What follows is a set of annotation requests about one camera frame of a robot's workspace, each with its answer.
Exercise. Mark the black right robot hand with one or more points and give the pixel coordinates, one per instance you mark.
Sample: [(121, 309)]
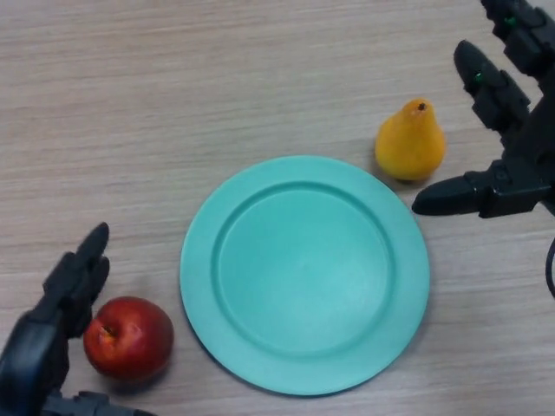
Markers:
[(516, 143)]

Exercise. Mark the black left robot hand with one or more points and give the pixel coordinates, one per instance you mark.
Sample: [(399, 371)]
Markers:
[(39, 342)]

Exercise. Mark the red apple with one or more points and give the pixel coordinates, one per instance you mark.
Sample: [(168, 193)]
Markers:
[(128, 338)]

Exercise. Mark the green round plate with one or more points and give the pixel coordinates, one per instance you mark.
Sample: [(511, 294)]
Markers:
[(305, 275)]

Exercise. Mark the yellow pear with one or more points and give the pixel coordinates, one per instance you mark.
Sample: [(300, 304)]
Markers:
[(409, 143)]

